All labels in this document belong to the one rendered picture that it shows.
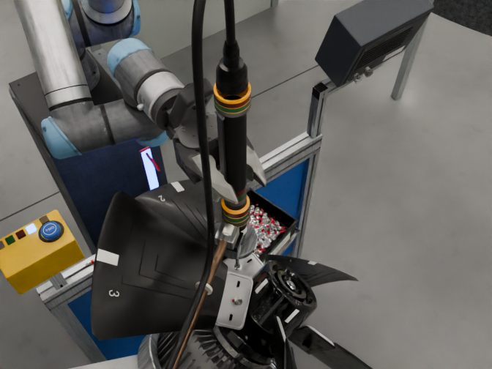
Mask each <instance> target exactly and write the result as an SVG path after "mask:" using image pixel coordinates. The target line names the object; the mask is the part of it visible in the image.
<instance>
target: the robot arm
mask: <svg viewBox="0 0 492 369"><path fill-rule="evenodd" d="M14 2H15V6H16V9H17V11H18V15H19V18H20V21H21V24H22V27H23V31H24V34H25V36H26V40H27V43H28V45H29V49H30V52H31V56H32V58H33V61H34V65H35V67H36V70H37V74H38V77H39V80H40V83H41V86H42V90H43V92H44V95H45V99H46V102H47V104H48V109H49V111H50V114H51V116H49V117H48V118H47V119H43V120H42V123H41V126H42V131H43V135H44V138H45V142H46V144H47V146H48V149H49V151H50V153H51V155H52V156H53V157H55V158H56V159H58V160H60V159H64V158H68V157H74V156H77V155H82V154H84V153H87V152H91V151H94V150H98V149H102V148H105V147H108V146H113V145H117V144H122V143H125V142H128V141H133V140H136V141H137V142H138V143H139V144H140V145H142V146H150V147H155V146H159V145H161V144H164V143H165V142H166V141H167V140H168V139H169V138H170V139H171V140H173V143H174V151H175V155H176V163H177V164H178V165H179V167H180V168H181V169H182V170H183V171H184V172H185V174H186V175H187V176H188V177H189V179H190V180H191V181H192V183H193V184H196V182H200V181H202V182H203V174H202V167H201V155H200V147H199V140H198V127H197V119H196V112H195V96H194V87H193V83H189V84H187V85H186V86H184V85H183V84H182V83H181V82H180V80H179V79H178V78H177V77H176V76H175V75H174V74H173V73H172V72H171V71H170V70H169V69H168V68H167V67H166V66H165V65H164V64H163V63H162V62H161V61H160V60H159V59H158V57H157V56H156V55H155V54H154V51H153V50H152V49H151V48H148V47H147V46H146V45H145V44H144V43H143V42H141V41H140V40H138V39H135V38H130V37H132V36H135V35H137V34H138V33H139V31H140V30H141V17H140V10H139V6H138V1H137V0H14ZM121 39H125V40H122V41H120V42H118V43H116V44H115V46H113V47H112V49H111V50H110V52H109V54H108V59H107V64H108V68H109V70H110V71H111V72H112V75H113V77H114V78H115V79H116V80H118V82H119V84H120V86H121V89H122V94H123V98H124V99H121V100H117V101H113V102H108V103H106V104H100V105H96V106H94V103H93V101H92V96H91V94H90V91H91V90H92V89H93V88H94V87H95V86H96V85H97V83H98V81H99V79H100V71H99V69H98V66H97V63H96V62H95V60H93V58H92V57H91V56H90V55H89V53H88V52H87V51H86V49H85V48H87V47H91V46H94V45H99V44H103V43H106V42H112V41H115V40H121ZM206 128H207V137H208V145H209V161H210V171H211V179H212V197H213V200H214V201H215V202H218V201H219V199H220V197H221V198H223V199H225V200H227V201H229V202H231V203H234V204H238V203H239V199H238V198H237V196H236V193H235V191H234V189H233V187H232V185H230V184H228V183H227V182H226V181H225V179H224V175H222V174H221V173H220V172H219V170H220V155H219V144H218V134H217V114H213V113H210V112H208V111H207V112H206ZM185 169H186V170H185ZM247 179H249V180H250V181H251V182H252V181H253V180H256V181H257V182H258V183H259V184H260V185H261V186H263V187H266V185H267V181H266V176H265V173H264V169H263V167H262V164H261V162H260V160H259V158H258V156H257V154H256V152H255V151H254V148H253V145H252V144H251V142H250V140H249V139H248V137H247ZM203 183H204V182H203Z"/></svg>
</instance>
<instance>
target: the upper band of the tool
mask: <svg viewBox="0 0 492 369"><path fill-rule="evenodd" d="M250 93H251V86H250V83H249V82H248V88H247V89H246V91H244V92H242V93H241V94H237V96H240V97H242V98H241V99H238V100H226V99H223V98H224V97H227V96H230V95H227V94H223V93H222V92H220V91H219V90H218V89H217V87H216V83H215V85H214V94H215V96H216V98H217V99H218V100H219V101H221V102H223V103H227V104H237V103H241V102H243V101H245V100H246V99H247V98H248V97H249V96H250Z"/></svg>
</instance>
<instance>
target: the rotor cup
mask: <svg viewBox="0 0 492 369"><path fill-rule="evenodd" d="M252 279H253V288H252V291H251V295H250V301H249V305H248V309H247V315H246V319H245V324H244V326H243V328H242V329H240V330H238V329H232V328H228V327H221V328H222V330H223V331H224V333H225V335H226V336H227V338H228V339H229V340H230V341H231V342H232V343H233V344H234V345H235V346H236V347H237V348H238V349H239V350H240V351H241V352H242V353H243V354H245V355H246V356H248V357H249V358H251V359H253V360H255V361H257V362H261V363H265V364H271V363H273V362H275V358H274V354H271V353H270V350H269V345H270V344H273V326H274V314H276V316H278V317H279V318H280V321H281V324H282V326H283V330H284V332H286V337H287V338H288V337H290V336H291V335H292V334H293V333H294V332H295V331H296V330H297V329H298V328H299V327H300V326H301V325H302V324H303V322H304V321H305V320H306V319H307V318H308V317H309V316H310V315H311V314H312V313H313V312H314V311H315V310H316V308H317V300H316V296H315V294H314V293H313V291H312V289H311V288H310V286H309V285H308V284H307V283H306V281H305V280H304V279H303V278H302V277H301V276H300V275H299V274H298V273H297V272H295V271H294V270H293V269H292V268H291V267H289V266H287V265H285V264H284V263H282V262H279V261H275V260H269V261H268V262H266V263H265V264H264V265H263V266H262V267H261V268H260V269H259V270H258V271H257V273H255V274H254V276H253V277H252ZM265 279H267V281H268V282H267V284H266V285H265V286H264V287H263V288H262V289H261V290H260V291H259V292H258V293H256V289H257V288H258V287H259V286H260V285H261V284H262V283H263V282H264V281H265ZM287 280H290V281H291V282H292V283H294V285H295V286H296V289H295V290H294V289H292V288H290V287H289V286H288V284H287V282H286V281H287ZM296 309H297V310H299V312H298V313H297V314H296V315H295V316H294V317H293V318H292V319H291V320H290V321H289V322H288V323H287V322H285V320H286V319H287V318H288V317H289V316H290V315H291V314H292V313H293V312H294V311H295V310H296Z"/></svg>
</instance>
